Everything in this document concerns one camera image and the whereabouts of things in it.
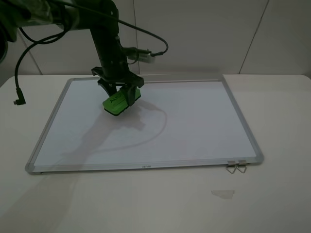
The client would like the clear tape piece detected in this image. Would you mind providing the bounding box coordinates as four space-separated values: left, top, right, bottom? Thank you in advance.
211 190 235 200

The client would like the black USB cable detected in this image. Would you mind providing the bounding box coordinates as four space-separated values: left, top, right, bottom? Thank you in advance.
13 0 169 106

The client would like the white aluminium-framed whiteboard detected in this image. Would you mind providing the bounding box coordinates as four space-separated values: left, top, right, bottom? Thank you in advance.
25 75 264 174

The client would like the left metal hanging clip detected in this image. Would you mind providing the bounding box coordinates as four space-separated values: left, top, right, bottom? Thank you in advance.
225 160 237 174

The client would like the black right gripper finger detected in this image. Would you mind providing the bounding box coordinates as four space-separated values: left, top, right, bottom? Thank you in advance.
97 80 116 97

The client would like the metal hanging clip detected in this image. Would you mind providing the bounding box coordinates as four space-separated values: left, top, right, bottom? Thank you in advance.
236 160 250 174
225 160 237 174

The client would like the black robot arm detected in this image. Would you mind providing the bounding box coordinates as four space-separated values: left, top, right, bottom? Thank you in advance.
0 0 144 107

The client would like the green foam whiteboard eraser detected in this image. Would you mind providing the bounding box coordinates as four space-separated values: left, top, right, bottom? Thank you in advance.
103 87 141 116

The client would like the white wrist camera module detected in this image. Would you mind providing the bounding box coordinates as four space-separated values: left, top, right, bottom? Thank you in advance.
126 49 156 65

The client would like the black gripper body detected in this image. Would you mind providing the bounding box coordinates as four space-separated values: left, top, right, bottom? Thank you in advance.
91 67 144 88

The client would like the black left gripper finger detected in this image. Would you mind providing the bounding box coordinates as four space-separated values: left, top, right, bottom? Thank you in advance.
123 84 137 106

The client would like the right metal hanging clip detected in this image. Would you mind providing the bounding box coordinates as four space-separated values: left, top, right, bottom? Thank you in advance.
236 160 250 174

